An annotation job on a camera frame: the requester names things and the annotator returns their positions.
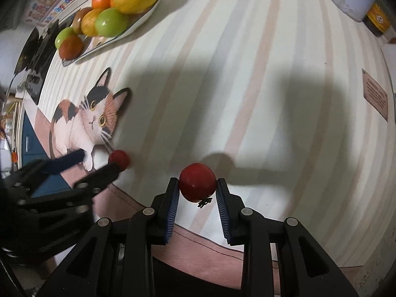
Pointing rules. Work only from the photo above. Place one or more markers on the striped cat print mat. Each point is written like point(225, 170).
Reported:
point(247, 68)

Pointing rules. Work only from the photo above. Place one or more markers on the black gas stove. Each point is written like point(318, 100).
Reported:
point(46, 52)

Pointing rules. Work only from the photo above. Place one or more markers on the green apple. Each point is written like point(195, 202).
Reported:
point(64, 36)
point(111, 21)

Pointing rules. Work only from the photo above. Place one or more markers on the blue kitchen cabinet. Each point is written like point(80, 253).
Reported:
point(31, 136)

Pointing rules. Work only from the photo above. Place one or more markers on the oval patterned ceramic plate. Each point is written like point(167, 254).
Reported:
point(102, 40)

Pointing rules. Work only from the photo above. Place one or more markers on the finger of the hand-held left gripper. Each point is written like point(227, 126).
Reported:
point(99, 178)
point(66, 161)

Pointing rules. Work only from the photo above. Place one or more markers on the yellow round citrus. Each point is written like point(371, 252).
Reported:
point(89, 21)

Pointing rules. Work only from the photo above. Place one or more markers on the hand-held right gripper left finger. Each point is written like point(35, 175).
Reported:
point(171, 213)

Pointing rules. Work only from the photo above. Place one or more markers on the red cherry tomato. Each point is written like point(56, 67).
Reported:
point(119, 160)
point(198, 182)

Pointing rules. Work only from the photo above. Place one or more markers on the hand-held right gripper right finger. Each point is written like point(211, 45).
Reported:
point(224, 213)

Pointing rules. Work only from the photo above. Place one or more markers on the dark sauce bottle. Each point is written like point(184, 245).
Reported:
point(379, 18)

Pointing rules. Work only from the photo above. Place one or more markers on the brown-red round fruit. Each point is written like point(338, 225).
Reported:
point(71, 47)

